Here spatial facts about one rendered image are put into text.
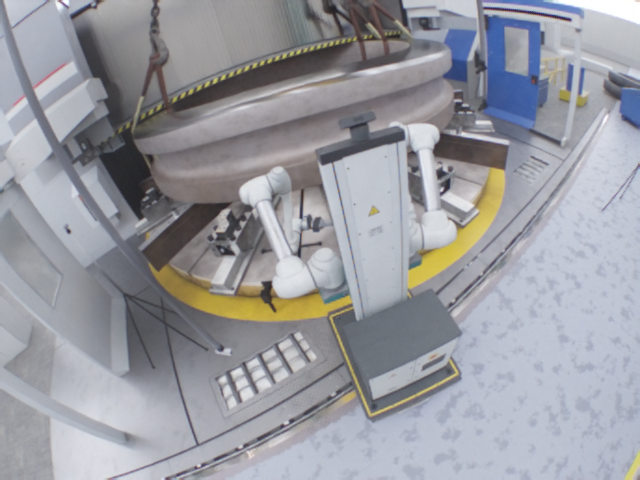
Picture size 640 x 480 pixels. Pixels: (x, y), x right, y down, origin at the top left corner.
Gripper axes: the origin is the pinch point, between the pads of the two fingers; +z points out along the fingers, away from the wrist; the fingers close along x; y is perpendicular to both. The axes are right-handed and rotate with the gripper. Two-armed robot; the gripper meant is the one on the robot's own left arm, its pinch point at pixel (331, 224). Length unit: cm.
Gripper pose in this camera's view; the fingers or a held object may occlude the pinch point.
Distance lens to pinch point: 210.8
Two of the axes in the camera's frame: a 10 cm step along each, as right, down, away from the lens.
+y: 2.2, 7.1, 6.7
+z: 9.6, -0.2, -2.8
